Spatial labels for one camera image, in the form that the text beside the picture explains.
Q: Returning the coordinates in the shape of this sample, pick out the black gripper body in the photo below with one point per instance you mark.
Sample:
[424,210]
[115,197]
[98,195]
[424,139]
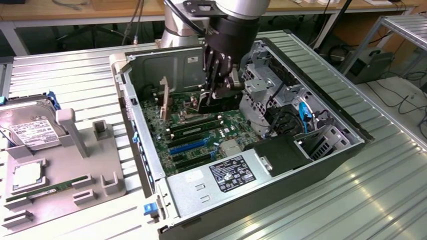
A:
[233,37]

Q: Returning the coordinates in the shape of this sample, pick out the graphics card with metal bracket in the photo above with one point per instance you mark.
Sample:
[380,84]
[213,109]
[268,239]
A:
[164,95]

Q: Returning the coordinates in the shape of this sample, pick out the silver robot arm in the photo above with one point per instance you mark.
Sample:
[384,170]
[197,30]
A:
[180,25]

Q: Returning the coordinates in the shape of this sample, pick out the silver drive cage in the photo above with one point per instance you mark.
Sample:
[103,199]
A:
[256,87]

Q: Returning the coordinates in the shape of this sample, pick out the open grey PC case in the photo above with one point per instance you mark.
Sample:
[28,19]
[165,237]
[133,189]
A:
[153,65]

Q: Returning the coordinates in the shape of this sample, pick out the green motherboard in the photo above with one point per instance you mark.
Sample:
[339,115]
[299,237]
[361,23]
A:
[229,125]

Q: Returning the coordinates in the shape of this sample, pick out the CPU socket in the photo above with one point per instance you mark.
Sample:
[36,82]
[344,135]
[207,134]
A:
[187,117]

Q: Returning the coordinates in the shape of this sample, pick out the black RAM slot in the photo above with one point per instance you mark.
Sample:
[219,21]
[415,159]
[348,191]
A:
[193,123]

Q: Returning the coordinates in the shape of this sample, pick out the installed green RAM stick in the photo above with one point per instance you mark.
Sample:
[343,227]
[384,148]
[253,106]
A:
[196,130]

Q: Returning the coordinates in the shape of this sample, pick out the silver chipset heatsink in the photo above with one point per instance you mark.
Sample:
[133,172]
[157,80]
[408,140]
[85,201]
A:
[229,148]

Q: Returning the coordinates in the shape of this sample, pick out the black expansion slot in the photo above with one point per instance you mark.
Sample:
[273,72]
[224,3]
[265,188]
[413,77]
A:
[193,158]
[184,142]
[196,165]

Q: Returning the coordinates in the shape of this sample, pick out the blue expansion slot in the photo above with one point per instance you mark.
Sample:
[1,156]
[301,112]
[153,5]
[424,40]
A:
[187,148]

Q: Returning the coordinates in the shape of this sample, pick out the black plastic shroud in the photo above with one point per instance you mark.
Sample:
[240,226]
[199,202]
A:
[276,155]

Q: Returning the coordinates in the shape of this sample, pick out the small blue case clip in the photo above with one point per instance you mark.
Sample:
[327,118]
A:
[133,137]

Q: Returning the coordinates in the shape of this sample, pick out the silver disk bay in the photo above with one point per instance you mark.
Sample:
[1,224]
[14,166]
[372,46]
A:
[333,140]

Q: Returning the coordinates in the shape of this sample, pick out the black box on floor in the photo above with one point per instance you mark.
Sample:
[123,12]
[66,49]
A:
[369,67]

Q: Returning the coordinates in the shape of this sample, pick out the grey power supply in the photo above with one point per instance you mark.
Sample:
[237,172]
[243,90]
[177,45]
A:
[193,195]

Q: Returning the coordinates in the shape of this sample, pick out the wooden desk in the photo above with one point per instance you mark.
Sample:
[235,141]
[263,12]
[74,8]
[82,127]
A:
[49,12]

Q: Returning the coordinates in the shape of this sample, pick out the grey parts rack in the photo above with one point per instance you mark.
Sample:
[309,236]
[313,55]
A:
[66,165]

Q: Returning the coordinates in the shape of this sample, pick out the blue case latch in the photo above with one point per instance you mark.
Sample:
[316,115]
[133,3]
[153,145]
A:
[149,209]

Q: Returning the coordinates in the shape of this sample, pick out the silver hard disk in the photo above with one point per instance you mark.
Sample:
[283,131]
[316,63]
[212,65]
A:
[29,130]

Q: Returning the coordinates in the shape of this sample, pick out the teal plastic piece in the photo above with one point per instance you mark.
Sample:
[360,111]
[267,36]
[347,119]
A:
[2,100]

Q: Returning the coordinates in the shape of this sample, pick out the loose green RAM stick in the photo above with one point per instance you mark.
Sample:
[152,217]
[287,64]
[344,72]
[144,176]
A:
[56,187]

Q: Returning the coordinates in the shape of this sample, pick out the silver CPU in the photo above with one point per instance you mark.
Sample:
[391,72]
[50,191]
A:
[28,176]

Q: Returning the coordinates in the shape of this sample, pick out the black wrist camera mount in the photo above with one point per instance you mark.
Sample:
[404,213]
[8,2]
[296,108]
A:
[189,5]

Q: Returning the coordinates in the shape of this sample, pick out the blue disk bracket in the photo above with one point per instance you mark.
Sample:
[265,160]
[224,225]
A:
[53,100]

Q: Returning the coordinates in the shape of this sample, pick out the metal slat table frame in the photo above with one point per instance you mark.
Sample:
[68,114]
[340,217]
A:
[403,25]

